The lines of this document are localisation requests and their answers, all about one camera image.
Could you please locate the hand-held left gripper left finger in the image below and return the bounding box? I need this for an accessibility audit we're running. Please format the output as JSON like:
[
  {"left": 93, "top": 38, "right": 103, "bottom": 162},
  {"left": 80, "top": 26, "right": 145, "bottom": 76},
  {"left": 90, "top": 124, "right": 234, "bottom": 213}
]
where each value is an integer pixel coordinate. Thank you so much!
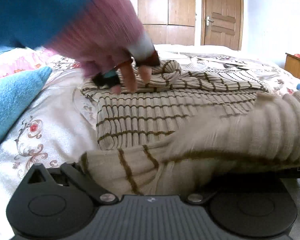
[{"left": 27, "top": 162, "right": 117, "bottom": 204}]

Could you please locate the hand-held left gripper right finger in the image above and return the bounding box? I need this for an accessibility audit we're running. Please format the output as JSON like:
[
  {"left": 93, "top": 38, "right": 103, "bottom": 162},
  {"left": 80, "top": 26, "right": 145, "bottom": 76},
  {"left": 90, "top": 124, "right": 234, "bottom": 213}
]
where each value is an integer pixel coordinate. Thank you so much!
[{"left": 186, "top": 190, "right": 217, "bottom": 204}]

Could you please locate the beige striped ribbed sweater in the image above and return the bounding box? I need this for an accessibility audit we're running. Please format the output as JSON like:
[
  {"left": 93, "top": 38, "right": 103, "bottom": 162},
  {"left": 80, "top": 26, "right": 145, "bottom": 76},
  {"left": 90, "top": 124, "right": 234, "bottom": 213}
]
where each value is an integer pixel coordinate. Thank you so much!
[{"left": 79, "top": 59, "right": 300, "bottom": 197}]

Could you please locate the teal fuzzy sweater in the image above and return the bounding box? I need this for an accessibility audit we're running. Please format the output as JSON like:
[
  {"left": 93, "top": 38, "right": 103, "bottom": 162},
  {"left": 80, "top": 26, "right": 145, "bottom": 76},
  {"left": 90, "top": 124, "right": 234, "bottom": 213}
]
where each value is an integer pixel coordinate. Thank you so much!
[{"left": 0, "top": 66, "right": 53, "bottom": 157}]

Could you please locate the floral satin bedspread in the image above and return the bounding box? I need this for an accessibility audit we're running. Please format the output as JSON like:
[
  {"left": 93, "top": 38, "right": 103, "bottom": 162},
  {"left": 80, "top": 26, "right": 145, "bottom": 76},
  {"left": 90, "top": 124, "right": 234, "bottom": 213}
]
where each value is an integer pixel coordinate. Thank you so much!
[{"left": 0, "top": 47, "right": 300, "bottom": 180}]

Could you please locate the wooden nightstand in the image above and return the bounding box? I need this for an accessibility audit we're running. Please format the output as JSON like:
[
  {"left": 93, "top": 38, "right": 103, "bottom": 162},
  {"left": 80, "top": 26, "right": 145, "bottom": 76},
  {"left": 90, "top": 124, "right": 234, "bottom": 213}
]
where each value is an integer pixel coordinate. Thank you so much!
[{"left": 285, "top": 52, "right": 300, "bottom": 85}]

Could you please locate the pink cartoon print quilt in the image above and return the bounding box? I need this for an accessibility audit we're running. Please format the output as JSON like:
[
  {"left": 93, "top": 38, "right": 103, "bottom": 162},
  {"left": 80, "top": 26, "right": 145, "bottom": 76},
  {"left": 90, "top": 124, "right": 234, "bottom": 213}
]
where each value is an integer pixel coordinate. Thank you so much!
[{"left": 0, "top": 47, "right": 79, "bottom": 81}]

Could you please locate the wooden door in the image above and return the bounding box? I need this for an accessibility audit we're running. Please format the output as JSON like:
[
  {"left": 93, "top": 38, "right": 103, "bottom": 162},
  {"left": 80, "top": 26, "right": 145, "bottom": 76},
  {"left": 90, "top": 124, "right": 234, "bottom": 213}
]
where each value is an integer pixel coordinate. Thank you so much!
[{"left": 201, "top": 0, "right": 244, "bottom": 51}]

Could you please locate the wooden wardrobe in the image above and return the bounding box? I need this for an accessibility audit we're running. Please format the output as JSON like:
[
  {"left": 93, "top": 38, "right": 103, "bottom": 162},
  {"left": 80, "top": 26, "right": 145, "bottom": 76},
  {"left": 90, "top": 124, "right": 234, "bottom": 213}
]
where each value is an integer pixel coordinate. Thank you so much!
[{"left": 100, "top": 0, "right": 196, "bottom": 46}]

